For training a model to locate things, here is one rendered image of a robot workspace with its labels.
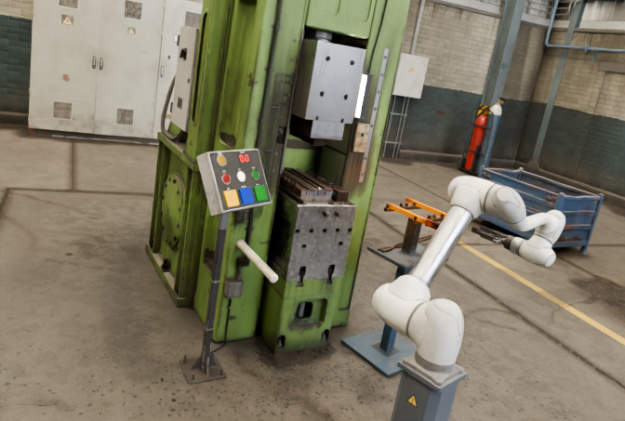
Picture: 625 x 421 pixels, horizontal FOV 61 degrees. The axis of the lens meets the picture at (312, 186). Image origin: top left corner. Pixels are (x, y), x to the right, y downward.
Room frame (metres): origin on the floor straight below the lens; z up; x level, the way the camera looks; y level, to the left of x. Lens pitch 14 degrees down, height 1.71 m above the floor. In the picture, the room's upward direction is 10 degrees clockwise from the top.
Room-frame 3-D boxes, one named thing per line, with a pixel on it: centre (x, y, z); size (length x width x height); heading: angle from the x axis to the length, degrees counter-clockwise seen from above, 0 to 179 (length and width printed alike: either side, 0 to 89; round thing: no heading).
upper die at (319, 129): (3.01, 0.08, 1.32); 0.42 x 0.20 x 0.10; 31
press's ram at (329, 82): (3.03, 0.04, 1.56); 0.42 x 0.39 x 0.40; 31
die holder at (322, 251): (3.04, 0.04, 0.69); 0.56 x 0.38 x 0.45; 31
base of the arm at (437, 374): (1.89, -0.60, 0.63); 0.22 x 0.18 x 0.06; 136
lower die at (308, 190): (3.01, 0.08, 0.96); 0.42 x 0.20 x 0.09; 31
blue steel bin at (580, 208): (6.18, -2.61, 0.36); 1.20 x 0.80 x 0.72; 31
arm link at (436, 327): (1.88, -0.58, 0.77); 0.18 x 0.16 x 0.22; 47
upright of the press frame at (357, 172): (3.33, -0.17, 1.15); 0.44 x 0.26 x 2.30; 31
